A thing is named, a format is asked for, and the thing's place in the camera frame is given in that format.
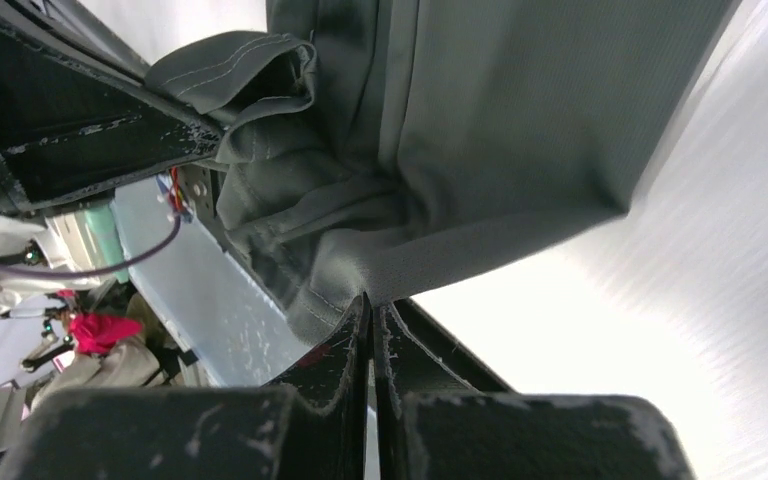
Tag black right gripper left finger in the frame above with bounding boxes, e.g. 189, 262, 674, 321
0, 295, 371, 479

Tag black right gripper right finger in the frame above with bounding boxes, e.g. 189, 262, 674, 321
374, 303, 693, 479

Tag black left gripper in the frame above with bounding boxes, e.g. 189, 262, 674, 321
0, 1, 221, 214

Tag dark grey t shirt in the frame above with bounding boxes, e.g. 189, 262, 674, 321
145, 1, 736, 345

